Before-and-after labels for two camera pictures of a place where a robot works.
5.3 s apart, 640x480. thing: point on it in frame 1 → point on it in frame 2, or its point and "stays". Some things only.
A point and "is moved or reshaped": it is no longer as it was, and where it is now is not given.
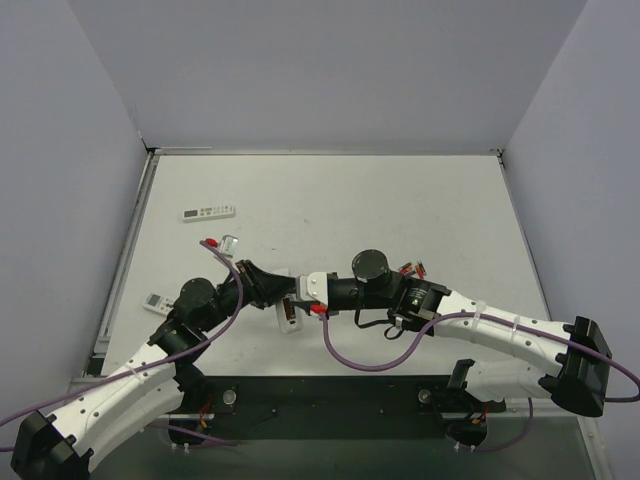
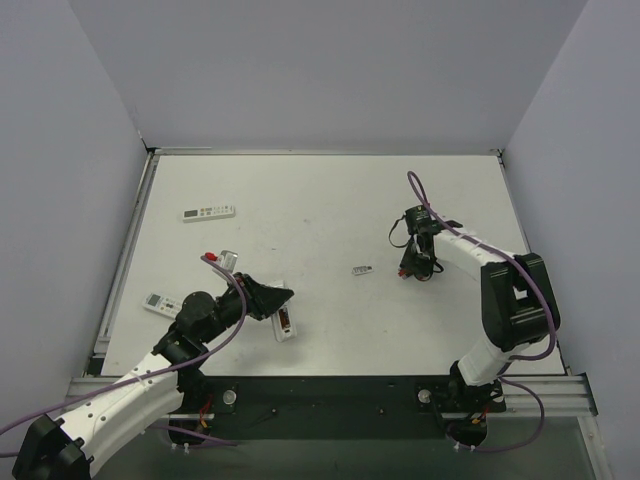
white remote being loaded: (290, 318) is moved or reshaped
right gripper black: (335, 293) → (415, 257)
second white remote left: (159, 303) stays
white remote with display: (208, 214) stays
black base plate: (326, 406) stays
